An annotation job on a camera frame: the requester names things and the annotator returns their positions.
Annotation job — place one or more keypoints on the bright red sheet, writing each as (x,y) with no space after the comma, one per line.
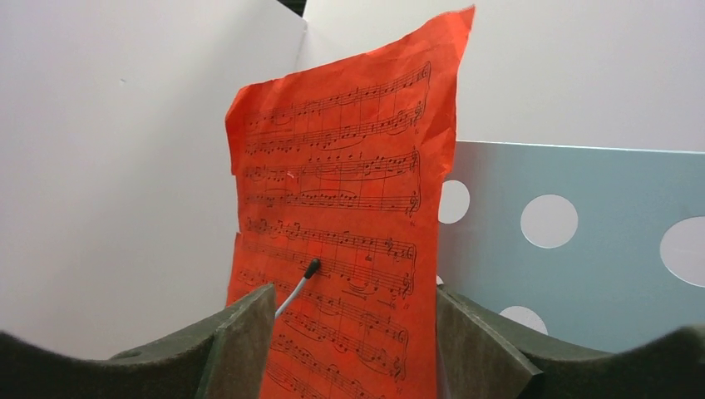
(339,171)

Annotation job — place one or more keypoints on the blue music stand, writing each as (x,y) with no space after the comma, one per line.
(602,248)

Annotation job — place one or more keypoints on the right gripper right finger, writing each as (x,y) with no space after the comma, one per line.
(482,354)

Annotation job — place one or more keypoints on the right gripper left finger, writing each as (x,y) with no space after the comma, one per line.
(221,356)

